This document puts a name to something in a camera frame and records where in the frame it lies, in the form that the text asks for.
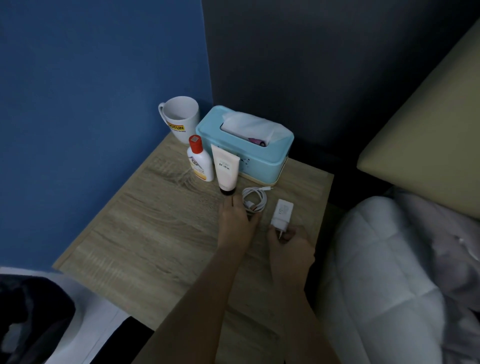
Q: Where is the person's right hand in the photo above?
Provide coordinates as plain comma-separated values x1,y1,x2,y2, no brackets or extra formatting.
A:
266,224,316,281

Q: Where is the person's left hand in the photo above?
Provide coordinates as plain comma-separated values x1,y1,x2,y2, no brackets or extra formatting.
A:
217,194,262,251

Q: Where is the white charger adapter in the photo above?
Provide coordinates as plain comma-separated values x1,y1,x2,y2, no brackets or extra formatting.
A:
270,199,294,240

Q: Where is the white charging cable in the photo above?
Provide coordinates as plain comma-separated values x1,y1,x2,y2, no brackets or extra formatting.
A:
241,185,272,216

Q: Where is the person's left forearm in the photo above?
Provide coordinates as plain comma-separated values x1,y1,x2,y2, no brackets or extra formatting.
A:
131,245,249,364

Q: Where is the person's right forearm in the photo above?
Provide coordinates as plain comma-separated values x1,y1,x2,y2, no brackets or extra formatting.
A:
271,277,341,364

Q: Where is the white tube black cap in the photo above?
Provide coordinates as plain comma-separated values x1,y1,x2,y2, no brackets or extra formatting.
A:
211,143,241,196

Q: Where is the light blue tissue box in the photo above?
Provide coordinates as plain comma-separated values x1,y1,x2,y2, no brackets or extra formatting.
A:
195,105,295,187

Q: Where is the white lotion bottle red cap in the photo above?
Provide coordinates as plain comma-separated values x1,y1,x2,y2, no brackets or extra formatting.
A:
187,134,215,182

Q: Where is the white tissue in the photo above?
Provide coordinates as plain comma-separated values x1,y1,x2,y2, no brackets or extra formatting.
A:
220,111,289,145

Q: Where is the white quilted duvet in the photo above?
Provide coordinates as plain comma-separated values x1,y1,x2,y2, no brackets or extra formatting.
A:
314,195,480,364

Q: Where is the white mug with yellow label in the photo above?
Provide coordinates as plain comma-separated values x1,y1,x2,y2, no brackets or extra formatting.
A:
158,96,200,145

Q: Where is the grey pillow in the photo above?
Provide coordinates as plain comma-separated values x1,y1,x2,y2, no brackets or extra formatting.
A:
390,187,480,301

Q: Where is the beige bed headboard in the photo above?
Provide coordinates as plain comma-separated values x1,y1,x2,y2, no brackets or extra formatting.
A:
356,19,480,220

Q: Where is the white cloth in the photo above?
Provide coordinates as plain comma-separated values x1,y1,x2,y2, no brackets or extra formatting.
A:
0,266,132,364

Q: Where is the black garment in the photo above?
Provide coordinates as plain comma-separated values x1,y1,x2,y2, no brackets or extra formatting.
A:
0,274,76,364

